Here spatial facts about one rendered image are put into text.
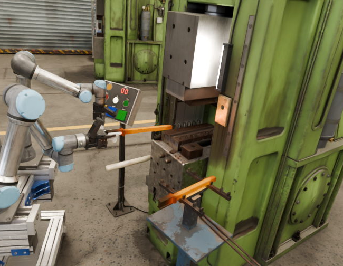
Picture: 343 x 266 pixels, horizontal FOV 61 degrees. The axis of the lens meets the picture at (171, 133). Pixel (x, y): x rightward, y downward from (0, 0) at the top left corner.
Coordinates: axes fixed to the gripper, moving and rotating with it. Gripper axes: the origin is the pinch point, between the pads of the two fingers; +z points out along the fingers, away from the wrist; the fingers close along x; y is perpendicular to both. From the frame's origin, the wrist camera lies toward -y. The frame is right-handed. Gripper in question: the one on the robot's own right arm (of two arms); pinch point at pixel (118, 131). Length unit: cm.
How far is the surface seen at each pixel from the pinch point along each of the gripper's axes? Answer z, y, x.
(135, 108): 35, 5, -46
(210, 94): 63, -18, 3
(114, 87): 28, -5, -66
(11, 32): 62, 46, -806
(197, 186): 25, 17, 43
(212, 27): 50, -60, 8
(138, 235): 36, 111, -25
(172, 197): 7.3, 16.9, 45.7
